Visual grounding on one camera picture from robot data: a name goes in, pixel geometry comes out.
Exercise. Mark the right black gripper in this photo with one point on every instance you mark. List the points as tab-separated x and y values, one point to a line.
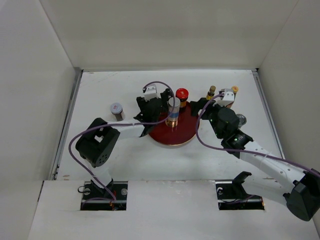
196	106

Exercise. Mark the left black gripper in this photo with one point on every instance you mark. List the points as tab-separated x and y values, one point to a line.
142	103

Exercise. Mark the red-lid chili sauce jar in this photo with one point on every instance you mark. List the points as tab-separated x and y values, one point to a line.
182	94

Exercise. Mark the silver-lid blue-label jar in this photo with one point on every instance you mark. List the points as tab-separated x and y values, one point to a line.
173	112

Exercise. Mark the green-label red sauce bottle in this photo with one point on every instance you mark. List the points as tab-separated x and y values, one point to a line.
235	90

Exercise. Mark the grey-top white salt grinder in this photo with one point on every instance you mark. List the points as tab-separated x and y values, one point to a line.
242	120

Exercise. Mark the white-lid dark spice jar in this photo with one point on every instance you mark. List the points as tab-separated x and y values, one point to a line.
117	110

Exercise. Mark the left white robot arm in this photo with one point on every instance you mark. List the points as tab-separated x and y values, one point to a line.
96	144

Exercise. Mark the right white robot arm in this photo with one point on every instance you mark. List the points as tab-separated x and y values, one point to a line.
297	187

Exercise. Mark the small yellow-label oil bottle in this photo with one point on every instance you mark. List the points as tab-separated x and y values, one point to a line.
211	93

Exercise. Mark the red round lacquer tray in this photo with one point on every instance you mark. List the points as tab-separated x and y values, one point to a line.
178	135

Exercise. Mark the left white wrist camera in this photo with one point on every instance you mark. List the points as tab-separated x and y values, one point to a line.
150	92

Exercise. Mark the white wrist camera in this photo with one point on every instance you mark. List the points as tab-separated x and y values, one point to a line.
150	92
227	99

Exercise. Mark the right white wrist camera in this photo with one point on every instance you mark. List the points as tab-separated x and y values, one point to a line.
227	99

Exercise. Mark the right aluminium table rail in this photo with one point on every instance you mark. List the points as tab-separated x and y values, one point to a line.
267	111

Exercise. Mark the aluminium table rail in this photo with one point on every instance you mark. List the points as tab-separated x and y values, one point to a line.
267	111
55	163

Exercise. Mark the left aluminium table rail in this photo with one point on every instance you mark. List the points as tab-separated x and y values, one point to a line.
55	163

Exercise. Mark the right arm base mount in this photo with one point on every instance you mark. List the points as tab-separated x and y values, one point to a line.
231	195

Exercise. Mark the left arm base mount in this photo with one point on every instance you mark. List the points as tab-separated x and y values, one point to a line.
94	198

